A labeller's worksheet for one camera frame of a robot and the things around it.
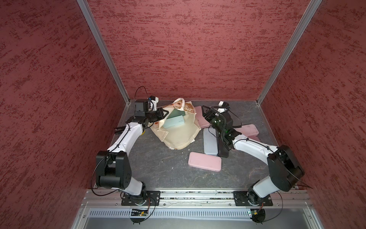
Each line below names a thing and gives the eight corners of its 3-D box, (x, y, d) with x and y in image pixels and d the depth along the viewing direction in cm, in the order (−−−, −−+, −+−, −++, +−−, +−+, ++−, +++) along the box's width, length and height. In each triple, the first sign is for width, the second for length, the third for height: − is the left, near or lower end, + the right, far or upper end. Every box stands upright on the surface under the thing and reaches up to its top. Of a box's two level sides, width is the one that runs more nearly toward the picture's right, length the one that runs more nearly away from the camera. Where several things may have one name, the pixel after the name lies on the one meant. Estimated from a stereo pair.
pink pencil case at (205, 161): (186, 166, 87) (186, 164, 85) (189, 152, 93) (189, 150, 91) (220, 172, 85) (221, 170, 83) (221, 157, 91) (222, 156, 89)
